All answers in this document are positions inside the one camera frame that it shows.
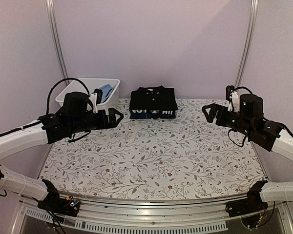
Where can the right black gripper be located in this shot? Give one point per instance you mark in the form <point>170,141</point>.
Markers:
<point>216,107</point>

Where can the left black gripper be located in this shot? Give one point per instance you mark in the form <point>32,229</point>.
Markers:
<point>112,123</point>

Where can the dark blue shirt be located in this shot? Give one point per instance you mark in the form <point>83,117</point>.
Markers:
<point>160,115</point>

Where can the black long sleeve shirt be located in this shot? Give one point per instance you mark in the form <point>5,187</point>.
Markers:
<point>153,98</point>

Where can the black white checkered shirt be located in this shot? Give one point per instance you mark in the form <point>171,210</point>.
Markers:
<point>151,111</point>

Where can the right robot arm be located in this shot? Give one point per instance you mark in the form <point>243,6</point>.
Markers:
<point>244,115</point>

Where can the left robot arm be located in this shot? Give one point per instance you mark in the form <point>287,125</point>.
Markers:
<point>86,104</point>

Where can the light blue shirt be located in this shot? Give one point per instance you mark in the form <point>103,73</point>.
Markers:
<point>106,92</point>

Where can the white plastic bin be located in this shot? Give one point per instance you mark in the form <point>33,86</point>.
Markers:
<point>92,84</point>

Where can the floral patterned tablecloth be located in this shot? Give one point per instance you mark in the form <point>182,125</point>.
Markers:
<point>156,159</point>

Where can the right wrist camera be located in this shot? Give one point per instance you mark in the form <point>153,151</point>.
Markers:
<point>232,97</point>

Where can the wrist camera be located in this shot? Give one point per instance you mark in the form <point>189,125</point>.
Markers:
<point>96,98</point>
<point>232,97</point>

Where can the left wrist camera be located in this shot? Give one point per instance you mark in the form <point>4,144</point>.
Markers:
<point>96,98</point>

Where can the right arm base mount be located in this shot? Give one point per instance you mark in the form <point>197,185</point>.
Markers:
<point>245,206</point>

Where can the aluminium front rail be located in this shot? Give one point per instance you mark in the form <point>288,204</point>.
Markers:
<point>116,216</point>

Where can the right aluminium frame post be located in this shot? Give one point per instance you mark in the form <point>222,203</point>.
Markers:
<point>248,41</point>

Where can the aluminium frame post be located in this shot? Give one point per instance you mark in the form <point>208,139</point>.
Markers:
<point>56,37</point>
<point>248,41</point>

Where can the left aluminium frame post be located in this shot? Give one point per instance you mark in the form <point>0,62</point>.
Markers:
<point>56,37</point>

